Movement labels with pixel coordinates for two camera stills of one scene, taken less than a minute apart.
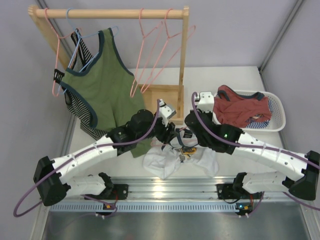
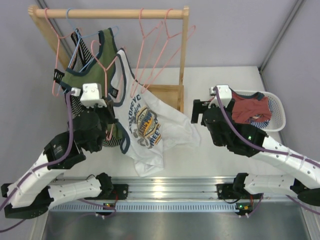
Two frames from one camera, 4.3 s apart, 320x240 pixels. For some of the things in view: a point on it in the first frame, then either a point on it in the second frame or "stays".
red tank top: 239,110 stays
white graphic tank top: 164,161 -> 150,126
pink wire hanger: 152,141 -> 106,76
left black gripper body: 167,130 -> 110,110
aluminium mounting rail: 176,194 stays
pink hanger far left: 58,38 stays
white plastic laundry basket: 278,117 stays
